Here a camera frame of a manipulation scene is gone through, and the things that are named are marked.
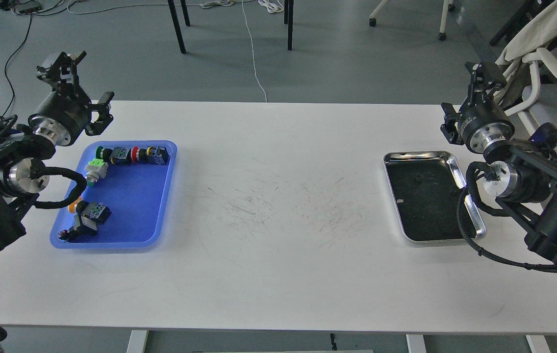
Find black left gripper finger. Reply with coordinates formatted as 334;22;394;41
84;91;115;136
36;51;87;91

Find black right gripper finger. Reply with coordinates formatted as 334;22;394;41
440;102;464;146
465;62;507;106

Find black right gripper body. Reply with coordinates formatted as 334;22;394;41
457;98;515;152

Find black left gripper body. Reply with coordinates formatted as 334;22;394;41
28;78;91;147

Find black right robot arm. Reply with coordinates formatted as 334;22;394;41
440;62;557;273

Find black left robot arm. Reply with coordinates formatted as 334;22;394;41
0;51;114;251

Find steel tray with black liner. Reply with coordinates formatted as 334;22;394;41
382;151;487;246

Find beige jacket on chair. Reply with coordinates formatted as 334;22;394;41
495;0;557;74

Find white chair base with casters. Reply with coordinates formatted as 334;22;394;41
368;0;457;42

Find blue plastic tray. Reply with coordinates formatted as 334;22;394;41
50;140;177;250

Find black table legs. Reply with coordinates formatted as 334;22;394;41
167;0;294;54

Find dark green push button switch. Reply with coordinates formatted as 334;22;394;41
95;147;131;165

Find light green push button switch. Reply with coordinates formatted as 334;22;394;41
84;158;109;187

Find red push button switch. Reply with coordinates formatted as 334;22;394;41
130;147;170;166

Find orange push button switch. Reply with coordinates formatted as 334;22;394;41
67;197;112;224

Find black switch contact block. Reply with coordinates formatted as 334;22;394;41
57;214;97;243

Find white floor cable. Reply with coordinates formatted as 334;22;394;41
199;0;285;102

